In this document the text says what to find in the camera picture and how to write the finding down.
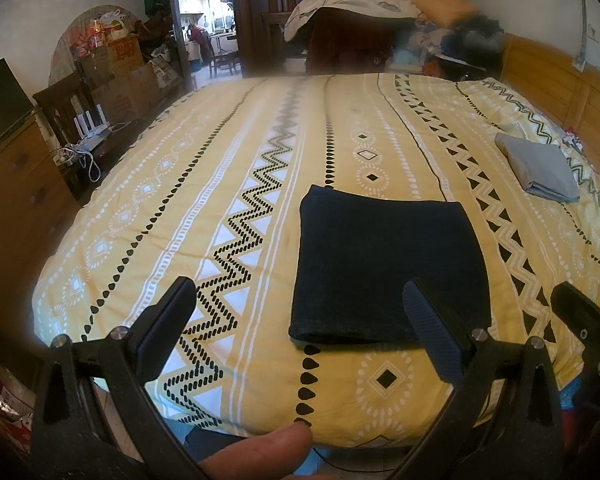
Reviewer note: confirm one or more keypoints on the orange pillow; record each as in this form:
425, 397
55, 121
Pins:
430, 2

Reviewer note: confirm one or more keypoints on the stack of cardboard boxes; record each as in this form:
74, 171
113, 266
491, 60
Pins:
75, 30

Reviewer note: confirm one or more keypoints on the yellow patterned bedspread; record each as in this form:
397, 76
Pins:
230, 185

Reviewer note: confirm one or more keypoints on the dark navy pants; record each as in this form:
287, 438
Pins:
385, 260

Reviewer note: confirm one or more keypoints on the kitchen chair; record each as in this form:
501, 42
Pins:
225, 62

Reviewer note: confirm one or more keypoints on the wooden wardrobe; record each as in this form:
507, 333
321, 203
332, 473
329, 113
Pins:
275, 15

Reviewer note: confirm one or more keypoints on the pile of mixed clothes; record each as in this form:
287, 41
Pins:
455, 45

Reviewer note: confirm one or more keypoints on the person's left hand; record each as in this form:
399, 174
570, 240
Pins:
260, 452

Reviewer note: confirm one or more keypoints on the person's leg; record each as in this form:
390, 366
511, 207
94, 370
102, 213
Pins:
215, 442

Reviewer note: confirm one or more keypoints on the large cardboard box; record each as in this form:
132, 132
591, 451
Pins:
130, 92

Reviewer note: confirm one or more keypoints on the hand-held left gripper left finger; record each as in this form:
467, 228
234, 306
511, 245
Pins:
165, 325

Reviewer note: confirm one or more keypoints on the small cardboard box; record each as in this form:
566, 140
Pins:
122, 57

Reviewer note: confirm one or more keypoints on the white power strip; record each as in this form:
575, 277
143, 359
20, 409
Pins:
75, 152

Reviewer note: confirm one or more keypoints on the wooden headboard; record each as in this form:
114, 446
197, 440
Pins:
540, 70

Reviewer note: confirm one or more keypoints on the dark wooden chair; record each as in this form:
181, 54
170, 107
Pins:
60, 105

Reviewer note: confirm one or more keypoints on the dark red chair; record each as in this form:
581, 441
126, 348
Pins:
345, 42

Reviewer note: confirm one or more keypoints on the red and white plastic bag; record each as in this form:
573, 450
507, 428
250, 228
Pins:
7, 400

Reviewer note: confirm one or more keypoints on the white cloth over chair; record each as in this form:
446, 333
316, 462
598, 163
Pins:
350, 2

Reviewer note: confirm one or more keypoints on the folded grey cloth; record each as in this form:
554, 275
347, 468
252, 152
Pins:
540, 165

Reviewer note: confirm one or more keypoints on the wooden dresser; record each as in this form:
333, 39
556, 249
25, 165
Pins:
15, 195

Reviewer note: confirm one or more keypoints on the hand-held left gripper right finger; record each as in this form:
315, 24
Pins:
432, 330

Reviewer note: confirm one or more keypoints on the black television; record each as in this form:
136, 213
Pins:
0, 105

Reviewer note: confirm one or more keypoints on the green bag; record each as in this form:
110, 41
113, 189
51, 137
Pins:
155, 0

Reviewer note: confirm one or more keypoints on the white router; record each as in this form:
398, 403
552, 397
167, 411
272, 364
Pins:
92, 125

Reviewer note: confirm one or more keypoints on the wall pipe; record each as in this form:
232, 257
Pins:
582, 20

